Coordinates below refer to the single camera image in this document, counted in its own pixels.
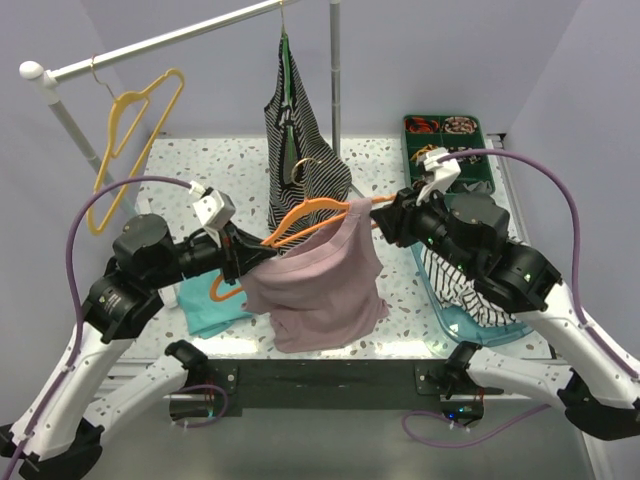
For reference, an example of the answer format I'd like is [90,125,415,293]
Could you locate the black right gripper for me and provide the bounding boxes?
[369,179,477,275]

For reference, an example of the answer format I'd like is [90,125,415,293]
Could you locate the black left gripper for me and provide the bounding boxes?
[148,217,278,288]

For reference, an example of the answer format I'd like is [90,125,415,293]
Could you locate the orange plastic hanger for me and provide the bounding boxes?
[208,156,401,303]

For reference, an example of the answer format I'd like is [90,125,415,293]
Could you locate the pink tank top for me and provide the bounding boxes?
[240,198,389,354]

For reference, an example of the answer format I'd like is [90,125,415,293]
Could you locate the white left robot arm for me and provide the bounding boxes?
[1,214,276,479]

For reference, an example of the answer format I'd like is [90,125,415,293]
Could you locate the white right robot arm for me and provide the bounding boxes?
[370,188,639,441]

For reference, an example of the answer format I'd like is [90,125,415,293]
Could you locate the black white striped tank top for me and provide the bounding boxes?
[264,38,352,232]

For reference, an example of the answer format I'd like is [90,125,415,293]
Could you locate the green plastic hanger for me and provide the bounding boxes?
[279,0,296,173]

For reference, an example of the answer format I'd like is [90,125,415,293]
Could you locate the yellow plastic hanger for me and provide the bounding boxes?
[86,56,185,236]

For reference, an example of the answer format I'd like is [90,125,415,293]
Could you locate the teal folded garment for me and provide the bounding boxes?
[177,271,251,339]

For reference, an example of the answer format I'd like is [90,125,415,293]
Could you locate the green compartment tray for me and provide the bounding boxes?
[401,114,495,192]

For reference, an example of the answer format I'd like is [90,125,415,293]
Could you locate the white black striped garment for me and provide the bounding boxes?
[423,249,518,328]

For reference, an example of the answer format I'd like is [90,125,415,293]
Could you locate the grey cloth piece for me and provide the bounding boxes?
[448,181,493,195]

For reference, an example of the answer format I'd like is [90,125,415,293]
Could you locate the blue transparent plastic basin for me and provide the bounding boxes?
[410,245,533,347]

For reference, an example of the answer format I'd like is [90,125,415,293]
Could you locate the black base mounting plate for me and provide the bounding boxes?
[149,356,504,420]

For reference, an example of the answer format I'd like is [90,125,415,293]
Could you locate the white clothes rack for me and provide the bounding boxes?
[19,0,382,309]

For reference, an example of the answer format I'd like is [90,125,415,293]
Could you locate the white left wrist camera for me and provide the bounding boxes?
[190,184,236,236]

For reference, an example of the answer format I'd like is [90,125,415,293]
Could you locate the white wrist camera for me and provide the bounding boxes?
[190,184,236,236]
[416,147,461,205]

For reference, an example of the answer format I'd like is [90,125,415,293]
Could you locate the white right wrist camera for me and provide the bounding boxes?
[416,147,461,205]

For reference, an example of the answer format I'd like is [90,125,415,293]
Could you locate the yellow hair ties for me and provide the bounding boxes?
[408,144,441,164]

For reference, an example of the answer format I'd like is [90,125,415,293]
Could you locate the orange black hair ties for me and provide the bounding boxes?
[404,116,441,135]

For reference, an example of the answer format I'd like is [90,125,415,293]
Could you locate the black floral hair ties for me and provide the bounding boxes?
[449,145,484,165]

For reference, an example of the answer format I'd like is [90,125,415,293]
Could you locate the pink black patterned hair ties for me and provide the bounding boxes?
[442,116,479,135]

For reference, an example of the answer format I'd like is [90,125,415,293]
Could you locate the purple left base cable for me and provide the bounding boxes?
[169,384,231,430]

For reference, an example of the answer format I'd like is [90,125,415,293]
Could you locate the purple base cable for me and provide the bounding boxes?
[401,402,551,446]
[169,384,231,430]

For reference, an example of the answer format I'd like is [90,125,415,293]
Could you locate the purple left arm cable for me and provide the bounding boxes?
[4,175,206,480]

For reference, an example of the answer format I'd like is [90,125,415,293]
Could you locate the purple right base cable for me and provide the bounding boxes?
[401,402,551,446]

